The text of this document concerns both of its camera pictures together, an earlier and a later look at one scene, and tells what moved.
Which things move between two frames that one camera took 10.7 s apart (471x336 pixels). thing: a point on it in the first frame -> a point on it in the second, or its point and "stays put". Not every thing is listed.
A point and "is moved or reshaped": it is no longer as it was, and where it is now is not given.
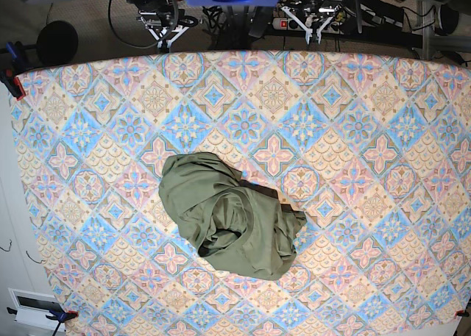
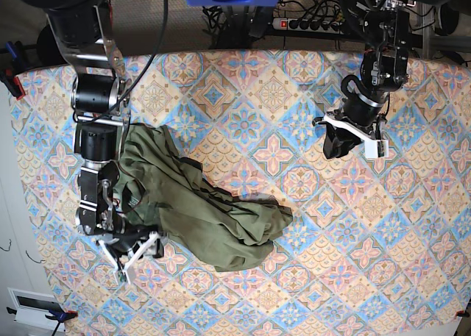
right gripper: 314,23 -> 339,137
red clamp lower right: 461,313 stays put
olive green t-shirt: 238,223 is moved or reshaped
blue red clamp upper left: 16,63 stays put
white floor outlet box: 32,307 stays put
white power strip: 293,24 stays put
